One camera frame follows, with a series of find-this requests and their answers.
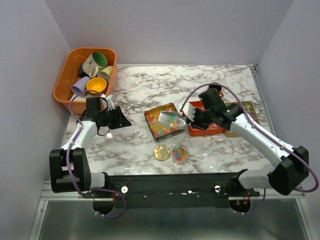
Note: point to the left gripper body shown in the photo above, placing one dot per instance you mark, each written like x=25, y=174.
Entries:
x=110, y=108

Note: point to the orange lollipop tin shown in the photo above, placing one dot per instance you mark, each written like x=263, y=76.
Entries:
x=213, y=129

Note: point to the silver metal scoop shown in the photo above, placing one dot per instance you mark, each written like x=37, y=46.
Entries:
x=172, y=119

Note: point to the dark tin of gummies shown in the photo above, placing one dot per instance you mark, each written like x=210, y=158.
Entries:
x=158, y=130

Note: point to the gold popsicle candy tin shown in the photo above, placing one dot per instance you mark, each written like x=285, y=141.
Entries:
x=249, y=107

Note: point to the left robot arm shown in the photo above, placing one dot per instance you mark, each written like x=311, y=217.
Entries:
x=69, y=166

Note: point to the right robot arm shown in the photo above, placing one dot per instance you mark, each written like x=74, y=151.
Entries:
x=290, y=164

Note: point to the yellow-inside bowl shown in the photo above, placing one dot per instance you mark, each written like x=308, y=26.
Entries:
x=96, y=86

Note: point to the cream yellow cup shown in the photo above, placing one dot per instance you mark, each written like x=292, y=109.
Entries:
x=106, y=73

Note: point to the lavender cup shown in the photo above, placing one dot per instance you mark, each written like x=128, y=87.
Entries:
x=79, y=87

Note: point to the orange black mug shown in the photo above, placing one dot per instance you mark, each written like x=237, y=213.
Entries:
x=217, y=88

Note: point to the dark navy cup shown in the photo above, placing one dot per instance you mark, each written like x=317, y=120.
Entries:
x=81, y=72

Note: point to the clear glass jar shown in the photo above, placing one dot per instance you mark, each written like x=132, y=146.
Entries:
x=179, y=153

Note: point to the floral green-inside mug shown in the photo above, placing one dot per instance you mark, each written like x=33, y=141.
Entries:
x=94, y=63

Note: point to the orange plastic bin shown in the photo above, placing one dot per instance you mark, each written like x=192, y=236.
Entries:
x=69, y=76

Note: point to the gold jar lid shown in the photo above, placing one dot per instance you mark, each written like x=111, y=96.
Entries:
x=161, y=152

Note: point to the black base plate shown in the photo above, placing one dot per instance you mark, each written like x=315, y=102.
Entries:
x=172, y=191

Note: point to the aluminium frame rail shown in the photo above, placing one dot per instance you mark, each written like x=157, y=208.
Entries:
x=48, y=195

